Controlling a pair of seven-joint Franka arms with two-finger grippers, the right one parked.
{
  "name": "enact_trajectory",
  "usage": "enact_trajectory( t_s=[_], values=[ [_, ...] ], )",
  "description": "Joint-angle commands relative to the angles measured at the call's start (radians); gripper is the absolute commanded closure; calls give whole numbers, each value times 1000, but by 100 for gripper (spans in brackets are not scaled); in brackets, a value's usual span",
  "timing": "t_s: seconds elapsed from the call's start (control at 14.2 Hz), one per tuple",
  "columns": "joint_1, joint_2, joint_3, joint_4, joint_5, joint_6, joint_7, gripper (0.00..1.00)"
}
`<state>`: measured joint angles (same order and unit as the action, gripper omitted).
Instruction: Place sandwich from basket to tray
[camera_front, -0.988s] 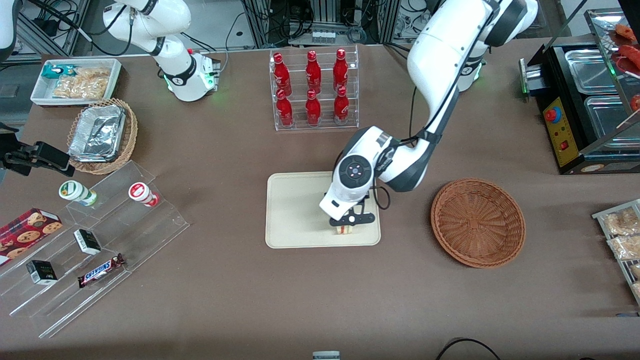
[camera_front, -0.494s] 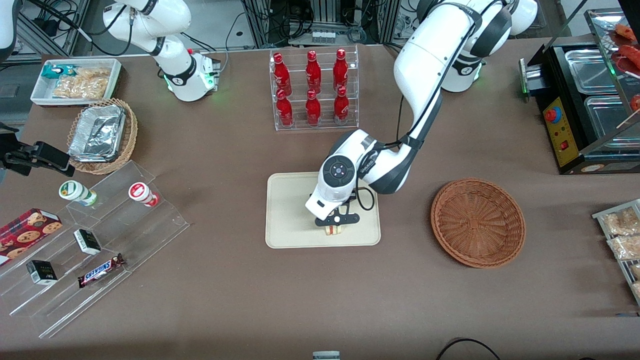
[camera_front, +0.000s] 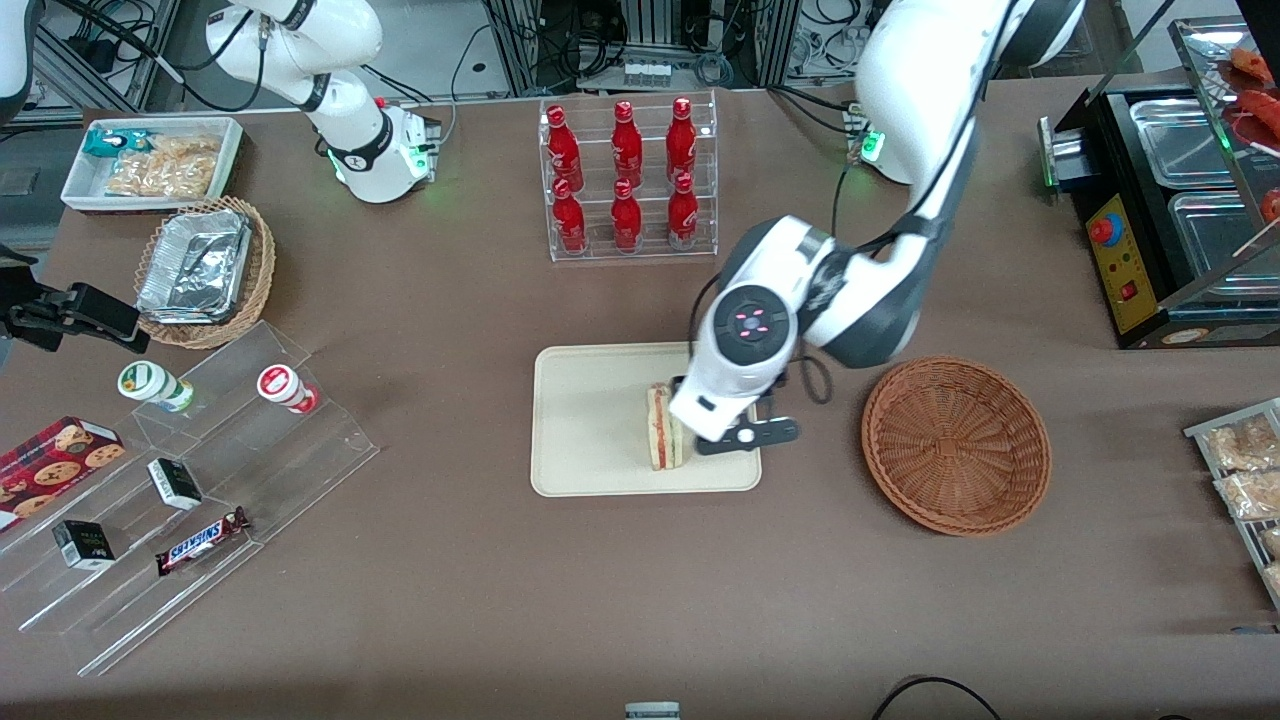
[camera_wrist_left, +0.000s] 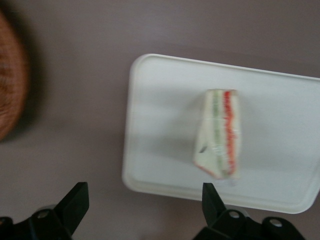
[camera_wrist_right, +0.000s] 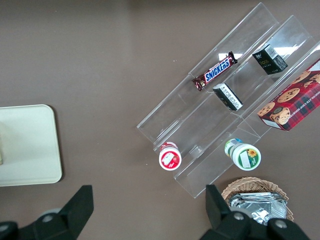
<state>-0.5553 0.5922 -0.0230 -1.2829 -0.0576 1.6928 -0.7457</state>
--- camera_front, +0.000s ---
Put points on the oval wicker basket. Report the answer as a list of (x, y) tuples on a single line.
[(262, 270)]

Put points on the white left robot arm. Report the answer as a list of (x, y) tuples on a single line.
[(760, 330)]

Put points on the black hot food display case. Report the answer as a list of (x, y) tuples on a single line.
[(1120, 270)]

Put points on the clear acrylic stepped display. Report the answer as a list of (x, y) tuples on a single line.
[(300, 470)]

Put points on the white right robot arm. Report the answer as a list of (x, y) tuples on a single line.
[(355, 130)]

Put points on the clear acrylic bottle rack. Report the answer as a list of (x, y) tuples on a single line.
[(650, 170)]

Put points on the beige rectangular serving tray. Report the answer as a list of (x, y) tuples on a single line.
[(590, 420)]

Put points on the triangular sandwich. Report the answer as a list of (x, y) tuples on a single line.
[(663, 430)]

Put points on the green snack packet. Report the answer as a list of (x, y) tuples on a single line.
[(115, 142)]

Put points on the stacked aluminium foil containers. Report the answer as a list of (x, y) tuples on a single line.
[(195, 265)]

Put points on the clear bag of chips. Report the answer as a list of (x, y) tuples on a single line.
[(170, 168)]

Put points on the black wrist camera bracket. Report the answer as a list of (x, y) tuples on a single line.
[(745, 436)]

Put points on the small black white box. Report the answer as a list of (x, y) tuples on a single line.
[(83, 545), (175, 483)]

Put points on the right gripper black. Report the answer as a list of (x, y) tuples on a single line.
[(42, 318)]

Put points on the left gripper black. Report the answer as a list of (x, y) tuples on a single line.
[(675, 381)]

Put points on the small grey device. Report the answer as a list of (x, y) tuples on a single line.
[(652, 711)]

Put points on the red cookie box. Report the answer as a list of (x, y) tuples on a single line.
[(55, 465)]

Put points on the grey tray with snack bags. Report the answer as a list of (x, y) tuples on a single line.
[(1195, 432)]

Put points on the round brown wicker basket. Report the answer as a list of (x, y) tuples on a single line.
[(955, 445)]

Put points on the aluminium frame rack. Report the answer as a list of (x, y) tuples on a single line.
[(650, 30)]

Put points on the clear bag of snacks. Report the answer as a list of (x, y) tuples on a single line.
[(1240, 442), (1250, 495)]

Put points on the white power strip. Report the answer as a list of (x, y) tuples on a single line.
[(646, 73)]

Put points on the white rectangular snack bin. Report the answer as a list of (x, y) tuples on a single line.
[(85, 185)]

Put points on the red lid yogurt cup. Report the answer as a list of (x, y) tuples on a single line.
[(280, 385)]

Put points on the green lid yogurt cup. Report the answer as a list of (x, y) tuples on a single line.
[(150, 383)]

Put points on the Snickers chocolate bar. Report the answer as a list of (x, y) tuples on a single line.
[(200, 541)]

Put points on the red cola bottle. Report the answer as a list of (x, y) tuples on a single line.
[(627, 220), (564, 150), (570, 222), (627, 145), (683, 215), (681, 140)]

